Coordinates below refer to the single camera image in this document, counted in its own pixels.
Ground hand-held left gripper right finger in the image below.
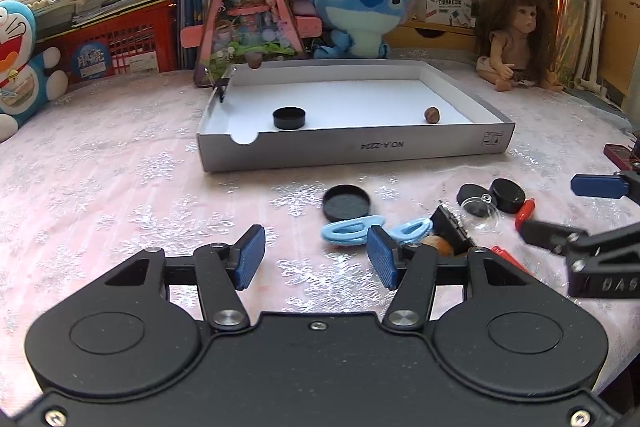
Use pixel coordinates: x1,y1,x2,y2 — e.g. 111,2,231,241
366,225,533,330

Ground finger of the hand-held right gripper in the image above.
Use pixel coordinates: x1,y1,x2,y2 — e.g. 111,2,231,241
571,169,640,200
517,218,640,275

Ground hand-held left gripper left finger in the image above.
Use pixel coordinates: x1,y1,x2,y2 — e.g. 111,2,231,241
102,224,267,333

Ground red plastic piece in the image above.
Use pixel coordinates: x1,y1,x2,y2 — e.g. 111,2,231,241
490,245,533,275
515,198,537,230

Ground light blue hair clip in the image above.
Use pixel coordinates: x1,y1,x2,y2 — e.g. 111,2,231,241
387,217,433,240
320,214,387,248

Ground black round cap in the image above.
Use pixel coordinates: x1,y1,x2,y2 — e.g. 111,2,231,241
490,178,527,214
272,106,307,130
456,183,493,208

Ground black round lid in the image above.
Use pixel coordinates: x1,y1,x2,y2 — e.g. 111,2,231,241
322,185,372,222

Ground black binder clip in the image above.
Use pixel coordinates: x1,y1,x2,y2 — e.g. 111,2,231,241
429,204,476,258
207,67,238,104

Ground white cardboard tray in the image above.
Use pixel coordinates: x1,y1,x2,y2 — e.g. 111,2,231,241
196,59,516,172

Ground dark red small box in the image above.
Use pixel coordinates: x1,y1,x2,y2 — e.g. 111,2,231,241
604,143,635,166

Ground clear plastic cup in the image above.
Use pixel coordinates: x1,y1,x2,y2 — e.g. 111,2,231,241
462,194,501,233

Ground brown cardboard sheet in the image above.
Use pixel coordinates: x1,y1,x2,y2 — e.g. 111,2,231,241
600,0,640,98

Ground colourful upright folders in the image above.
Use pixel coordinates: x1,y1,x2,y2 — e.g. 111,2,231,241
552,0,591,82

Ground pink floral tablecloth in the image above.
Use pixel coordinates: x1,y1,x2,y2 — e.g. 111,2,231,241
0,52,640,427

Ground white plastic pipes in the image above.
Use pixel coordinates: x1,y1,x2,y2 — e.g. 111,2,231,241
570,0,610,96

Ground brown haired doll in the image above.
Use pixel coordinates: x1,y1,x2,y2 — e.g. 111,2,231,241
472,0,566,94

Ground wooden drawer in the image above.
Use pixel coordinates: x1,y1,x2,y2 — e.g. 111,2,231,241
385,19,481,52

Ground white printed cardboard box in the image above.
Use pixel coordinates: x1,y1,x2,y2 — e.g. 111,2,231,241
415,0,475,28

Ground red plastic crate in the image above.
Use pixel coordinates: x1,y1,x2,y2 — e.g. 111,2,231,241
37,0,178,85

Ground pink triangular toy house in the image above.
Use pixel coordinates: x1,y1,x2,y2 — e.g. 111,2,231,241
180,0,321,88

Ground blue alien plush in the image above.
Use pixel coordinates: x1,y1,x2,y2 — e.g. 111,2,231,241
290,0,421,60

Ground blue white cat plush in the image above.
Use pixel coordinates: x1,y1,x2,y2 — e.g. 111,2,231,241
0,0,68,142

